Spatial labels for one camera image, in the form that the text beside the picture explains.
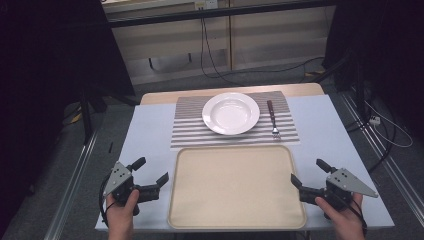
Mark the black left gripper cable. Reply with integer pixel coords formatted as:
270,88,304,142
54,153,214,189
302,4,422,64
98,173,116,228

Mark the person's right hand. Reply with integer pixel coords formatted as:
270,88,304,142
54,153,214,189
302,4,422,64
314,192,368,240

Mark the black curtain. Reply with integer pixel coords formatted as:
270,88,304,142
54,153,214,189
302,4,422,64
322,0,424,138
0,0,136,236

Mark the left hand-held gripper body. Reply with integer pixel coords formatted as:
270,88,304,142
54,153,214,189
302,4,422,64
102,161,141,216

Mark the beige plastic tray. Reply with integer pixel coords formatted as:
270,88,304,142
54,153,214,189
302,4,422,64
167,144,307,231

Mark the white table cover sheet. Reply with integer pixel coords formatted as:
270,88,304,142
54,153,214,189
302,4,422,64
94,94,396,232

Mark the white wall socket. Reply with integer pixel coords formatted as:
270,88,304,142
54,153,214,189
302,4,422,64
194,0,220,11

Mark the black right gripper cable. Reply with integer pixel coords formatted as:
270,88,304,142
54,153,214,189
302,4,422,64
345,198,368,235

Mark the grey striped placemat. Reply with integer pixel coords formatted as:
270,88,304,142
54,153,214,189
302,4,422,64
170,90,301,150

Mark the person's left hand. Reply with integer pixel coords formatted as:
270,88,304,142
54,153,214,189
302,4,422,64
105,189,141,240

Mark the fork with brown handle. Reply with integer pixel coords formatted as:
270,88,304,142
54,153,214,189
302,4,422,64
266,99,282,141

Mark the long black floor cable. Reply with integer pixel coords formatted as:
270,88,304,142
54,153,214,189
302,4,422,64
199,17,326,86

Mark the light wooden cabinet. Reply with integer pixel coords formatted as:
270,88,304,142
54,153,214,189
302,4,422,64
101,0,336,86

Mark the black metal stand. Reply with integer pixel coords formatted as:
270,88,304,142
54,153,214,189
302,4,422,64
79,84,138,145
313,49,368,122

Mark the thick black floor cable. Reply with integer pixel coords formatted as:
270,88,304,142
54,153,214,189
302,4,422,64
345,111,398,174

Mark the aluminium floor rail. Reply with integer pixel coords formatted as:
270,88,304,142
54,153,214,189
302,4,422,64
339,92,424,219
43,128,100,240

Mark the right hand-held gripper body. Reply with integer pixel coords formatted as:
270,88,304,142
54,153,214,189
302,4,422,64
323,167,380,221

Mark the thin white cable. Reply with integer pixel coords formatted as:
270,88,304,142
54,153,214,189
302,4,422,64
364,99,414,149

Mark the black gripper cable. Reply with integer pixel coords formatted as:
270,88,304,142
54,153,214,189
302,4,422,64
345,198,368,235
98,173,116,228

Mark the white deep plate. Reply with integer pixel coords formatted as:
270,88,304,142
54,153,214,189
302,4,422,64
201,91,261,136

